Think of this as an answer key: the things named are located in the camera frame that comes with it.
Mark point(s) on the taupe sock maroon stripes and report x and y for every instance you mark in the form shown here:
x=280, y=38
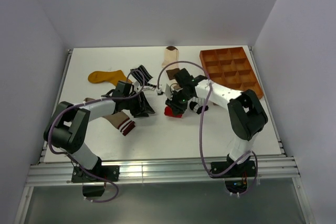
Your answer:
x=120, y=121

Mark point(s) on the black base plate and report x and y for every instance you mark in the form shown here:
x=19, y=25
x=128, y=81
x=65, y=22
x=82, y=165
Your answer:
x=110, y=172
x=244, y=170

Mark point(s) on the aluminium front rail frame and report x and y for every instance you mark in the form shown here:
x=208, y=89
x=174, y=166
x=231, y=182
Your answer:
x=160, y=171

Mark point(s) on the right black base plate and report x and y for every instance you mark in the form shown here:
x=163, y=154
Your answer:
x=244, y=170

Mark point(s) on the red christmas sock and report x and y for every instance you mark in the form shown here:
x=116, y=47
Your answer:
x=169, y=112

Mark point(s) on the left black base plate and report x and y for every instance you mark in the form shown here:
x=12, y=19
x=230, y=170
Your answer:
x=110, y=172

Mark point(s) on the cream brown block sock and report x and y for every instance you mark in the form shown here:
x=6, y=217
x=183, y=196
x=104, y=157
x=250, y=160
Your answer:
x=171, y=54

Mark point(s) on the orange wooden compartment tray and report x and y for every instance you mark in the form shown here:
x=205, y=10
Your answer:
x=231, y=68

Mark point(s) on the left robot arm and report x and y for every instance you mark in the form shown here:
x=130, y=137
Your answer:
x=67, y=127

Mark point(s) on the navy white striped sock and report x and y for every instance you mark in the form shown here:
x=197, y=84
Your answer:
x=142, y=76

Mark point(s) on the mustard yellow striped sock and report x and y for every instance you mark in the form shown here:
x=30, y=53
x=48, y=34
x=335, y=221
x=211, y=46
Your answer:
x=112, y=77

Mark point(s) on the white black striped sock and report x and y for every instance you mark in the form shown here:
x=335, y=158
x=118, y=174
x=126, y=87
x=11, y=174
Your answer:
x=197, y=105

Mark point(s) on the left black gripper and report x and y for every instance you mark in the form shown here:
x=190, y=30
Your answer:
x=143, y=108

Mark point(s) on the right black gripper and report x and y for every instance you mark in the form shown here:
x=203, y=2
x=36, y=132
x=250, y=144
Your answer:
x=177, y=108

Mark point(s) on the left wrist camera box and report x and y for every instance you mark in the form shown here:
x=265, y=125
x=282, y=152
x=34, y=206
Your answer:
x=138, y=88

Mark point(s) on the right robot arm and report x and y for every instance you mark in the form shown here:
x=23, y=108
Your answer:
x=246, y=114

